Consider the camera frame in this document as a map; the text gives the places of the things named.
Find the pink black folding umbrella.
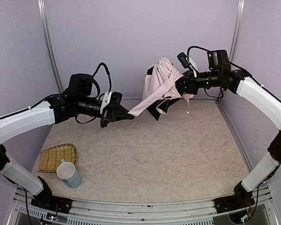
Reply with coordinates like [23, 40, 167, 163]
[128, 58, 195, 121]

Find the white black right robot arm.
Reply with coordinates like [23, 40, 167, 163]
[176, 49, 281, 198]

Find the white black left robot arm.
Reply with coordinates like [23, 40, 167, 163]
[0, 74, 134, 196]

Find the woven bamboo tray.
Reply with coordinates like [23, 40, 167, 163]
[38, 143, 78, 173]

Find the light blue cup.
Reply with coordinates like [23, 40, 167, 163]
[56, 159, 81, 188]

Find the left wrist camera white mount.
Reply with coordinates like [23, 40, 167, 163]
[100, 91, 123, 111]

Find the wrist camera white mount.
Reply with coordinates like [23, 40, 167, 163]
[177, 52, 199, 77]
[100, 91, 123, 111]

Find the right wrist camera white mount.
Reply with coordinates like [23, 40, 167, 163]
[177, 52, 199, 77]

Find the right black camera cable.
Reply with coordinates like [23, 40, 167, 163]
[186, 45, 210, 59]

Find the black camera cable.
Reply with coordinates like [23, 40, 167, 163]
[186, 45, 210, 59]
[92, 62, 112, 94]

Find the left black camera cable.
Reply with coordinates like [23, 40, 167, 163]
[92, 62, 112, 94]

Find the right aluminium corner post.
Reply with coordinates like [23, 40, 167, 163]
[216, 0, 245, 104]

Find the aluminium front rail frame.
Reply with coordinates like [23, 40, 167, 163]
[5, 186, 280, 225]

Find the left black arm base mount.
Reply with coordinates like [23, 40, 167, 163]
[31, 176, 72, 214]

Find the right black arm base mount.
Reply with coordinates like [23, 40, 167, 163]
[214, 182, 255, 213]

